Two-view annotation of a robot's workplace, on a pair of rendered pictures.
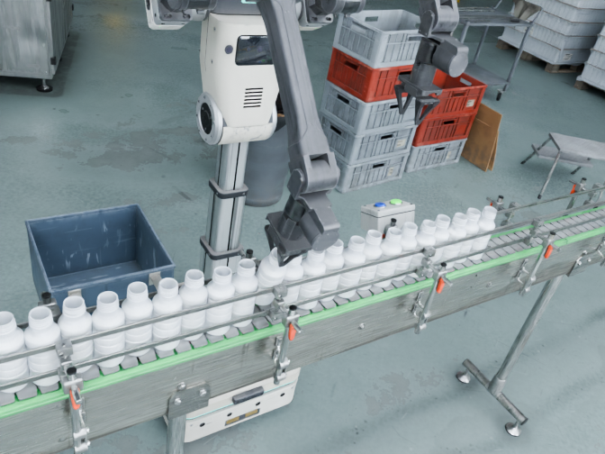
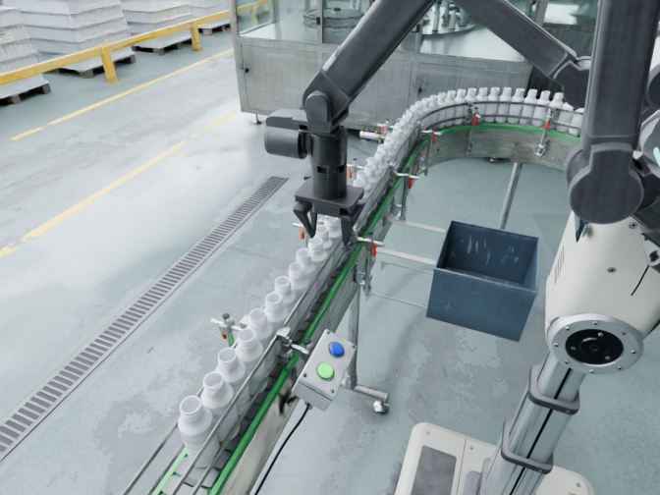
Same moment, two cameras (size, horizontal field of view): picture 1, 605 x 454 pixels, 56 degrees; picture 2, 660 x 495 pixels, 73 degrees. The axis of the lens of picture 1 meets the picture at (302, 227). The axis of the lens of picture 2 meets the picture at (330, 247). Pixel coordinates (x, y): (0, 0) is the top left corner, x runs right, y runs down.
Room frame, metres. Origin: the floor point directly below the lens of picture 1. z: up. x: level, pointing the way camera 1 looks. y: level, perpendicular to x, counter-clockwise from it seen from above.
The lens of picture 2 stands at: (1.94, -0.54, 1.85)
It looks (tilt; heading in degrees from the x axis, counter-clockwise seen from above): 36 degrees down; 150
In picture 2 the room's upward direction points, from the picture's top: straight up
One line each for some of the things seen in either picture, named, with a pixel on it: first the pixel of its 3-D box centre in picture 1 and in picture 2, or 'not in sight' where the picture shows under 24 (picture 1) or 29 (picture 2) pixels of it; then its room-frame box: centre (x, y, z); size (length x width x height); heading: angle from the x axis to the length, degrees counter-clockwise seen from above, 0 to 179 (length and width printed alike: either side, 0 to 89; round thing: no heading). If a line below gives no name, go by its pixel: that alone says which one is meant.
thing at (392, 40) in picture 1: (389, 37); not in sight; (3.72, -0.30, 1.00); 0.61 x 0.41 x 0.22; 135
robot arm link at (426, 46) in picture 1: (431, 51); (325, 144); (1.38, -0.22, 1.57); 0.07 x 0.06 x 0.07; 38
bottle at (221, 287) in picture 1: (219, 300); not in sight; (0.91, 0.14, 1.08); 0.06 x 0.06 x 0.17
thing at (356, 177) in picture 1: (358, 159); not in sight; (3.72, -0.30, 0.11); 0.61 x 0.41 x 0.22; 134
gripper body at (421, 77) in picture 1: (422, 75); (329, 181); (1.38, -0.21, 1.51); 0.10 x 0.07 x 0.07; 37
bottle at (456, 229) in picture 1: (451, 240); (233, 381); (1.34, -0.42, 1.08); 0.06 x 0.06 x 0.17
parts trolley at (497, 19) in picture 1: (473, 49); not in sight; (5.98, -1.33, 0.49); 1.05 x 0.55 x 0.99; 128
